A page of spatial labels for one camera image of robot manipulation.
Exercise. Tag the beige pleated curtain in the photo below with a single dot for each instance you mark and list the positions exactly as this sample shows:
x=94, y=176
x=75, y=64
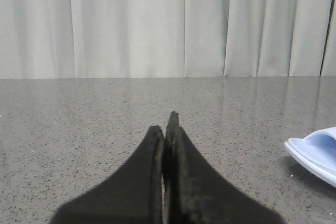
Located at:
x=166, y=38

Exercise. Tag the light blue slipper, right side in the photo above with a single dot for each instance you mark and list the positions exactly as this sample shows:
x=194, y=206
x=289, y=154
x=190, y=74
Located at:
x=316, y=153

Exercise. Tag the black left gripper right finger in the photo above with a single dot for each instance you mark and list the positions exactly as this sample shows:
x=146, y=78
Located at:
x=196, y=193

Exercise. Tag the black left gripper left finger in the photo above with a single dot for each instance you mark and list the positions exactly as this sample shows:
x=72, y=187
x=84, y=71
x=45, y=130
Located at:
x=132, y=194

